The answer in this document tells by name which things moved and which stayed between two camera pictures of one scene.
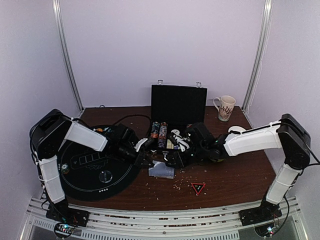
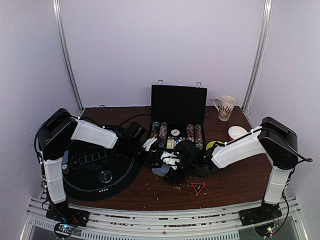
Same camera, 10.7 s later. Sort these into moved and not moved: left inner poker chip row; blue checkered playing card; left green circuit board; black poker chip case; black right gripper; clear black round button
Moved: blue checkered playing card; black right gripper
Not moved: clear black round button; left green circuit board; black poker chip case; left inner poker chip row
